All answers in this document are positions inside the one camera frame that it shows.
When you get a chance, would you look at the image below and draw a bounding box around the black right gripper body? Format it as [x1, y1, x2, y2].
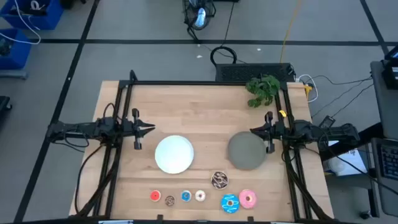
[263, 111, 285, 154]

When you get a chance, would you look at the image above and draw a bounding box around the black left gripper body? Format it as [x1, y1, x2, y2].
[123, 108, 144, 151]

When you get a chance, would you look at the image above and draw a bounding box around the large chocolate frosted donut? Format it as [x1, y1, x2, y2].
[211, 170, 229, 190]

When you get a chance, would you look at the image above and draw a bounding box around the large pink frosted donut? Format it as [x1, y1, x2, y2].
[238, 189, 258, 210]

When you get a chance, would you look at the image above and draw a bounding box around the large blue frosted donut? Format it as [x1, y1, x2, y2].
[220, 194, 241, 215]

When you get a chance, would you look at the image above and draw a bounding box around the grey round plate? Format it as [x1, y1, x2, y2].
[227, 131, 267, 171]

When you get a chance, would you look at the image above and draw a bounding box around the white round plate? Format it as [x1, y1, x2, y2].
[154, 134, 195, 175]

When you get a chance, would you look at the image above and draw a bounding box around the green potted plant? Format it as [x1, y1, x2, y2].
[245, 74, 281, 108]

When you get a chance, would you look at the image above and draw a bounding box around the black power adapter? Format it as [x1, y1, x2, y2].
[319, 115, 336, 129]

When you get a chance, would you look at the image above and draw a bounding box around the white paper sheet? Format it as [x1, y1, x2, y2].
[325, 139, 368, 177]

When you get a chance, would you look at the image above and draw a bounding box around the grey side desk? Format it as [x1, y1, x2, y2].
[369, 60, 398, 141]

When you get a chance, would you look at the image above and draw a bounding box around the black floor fan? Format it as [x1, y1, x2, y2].
[182, 0, 216, 31]

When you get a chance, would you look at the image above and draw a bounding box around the black keyboard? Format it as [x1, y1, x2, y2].
[380, 144, 398, 181]

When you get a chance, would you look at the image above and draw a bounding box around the large blue storage bin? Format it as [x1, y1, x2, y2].
[0, 0, 65, 31]

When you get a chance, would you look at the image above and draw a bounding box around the black aluminium table frame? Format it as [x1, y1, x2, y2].
[70, 70, 335, 223]

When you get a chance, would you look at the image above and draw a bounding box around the white looped power cable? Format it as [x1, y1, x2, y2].
[297, 73, 319, 104]

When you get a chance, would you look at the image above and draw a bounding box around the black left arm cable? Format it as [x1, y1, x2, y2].
[74, 143, 106, 215]

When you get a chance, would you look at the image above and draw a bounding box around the coiled black cable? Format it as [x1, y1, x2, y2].
[210, 45, 238, 67]

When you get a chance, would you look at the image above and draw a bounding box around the yellow hanging cable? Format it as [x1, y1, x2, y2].
[279, 0, 303, 63]

